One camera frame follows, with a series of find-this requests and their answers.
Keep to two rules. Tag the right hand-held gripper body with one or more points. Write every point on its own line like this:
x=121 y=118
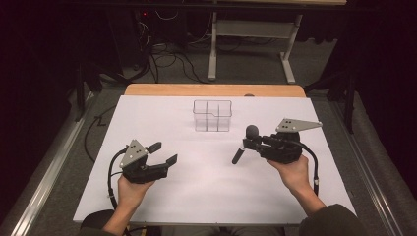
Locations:
x=283 y=150

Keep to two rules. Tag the white desk frame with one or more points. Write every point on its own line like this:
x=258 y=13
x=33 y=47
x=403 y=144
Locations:
x=252 y=29

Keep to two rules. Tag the black makeup brush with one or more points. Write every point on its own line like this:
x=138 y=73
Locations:
x=251 y=131

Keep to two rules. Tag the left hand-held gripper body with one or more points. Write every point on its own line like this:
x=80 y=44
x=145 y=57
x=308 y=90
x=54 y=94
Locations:
x=141 y=172

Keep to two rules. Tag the dark rounded object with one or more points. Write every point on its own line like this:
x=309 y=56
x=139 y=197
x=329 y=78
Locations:
x=93 y=219

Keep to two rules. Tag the wooden table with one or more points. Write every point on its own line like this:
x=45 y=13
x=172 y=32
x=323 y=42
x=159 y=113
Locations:
x=213 y=90

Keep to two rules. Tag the person's left hand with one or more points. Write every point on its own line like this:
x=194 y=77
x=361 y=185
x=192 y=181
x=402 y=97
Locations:
x=131 y=193

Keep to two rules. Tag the black metal stand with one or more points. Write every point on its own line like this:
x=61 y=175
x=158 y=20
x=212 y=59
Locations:
x=80 y=95
x=350 y=98

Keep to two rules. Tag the person's right hand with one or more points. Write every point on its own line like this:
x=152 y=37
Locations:
x=291 y=175

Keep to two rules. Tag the metal floor rail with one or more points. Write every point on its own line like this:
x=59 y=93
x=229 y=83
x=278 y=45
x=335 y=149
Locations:
x=49 y=182
x=370 y=183

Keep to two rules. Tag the white table mat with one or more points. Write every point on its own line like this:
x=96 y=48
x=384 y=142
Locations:
x=209 y=193

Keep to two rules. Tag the clear plastic organizer box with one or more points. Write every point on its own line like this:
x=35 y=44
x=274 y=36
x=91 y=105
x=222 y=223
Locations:
x=212 y=115

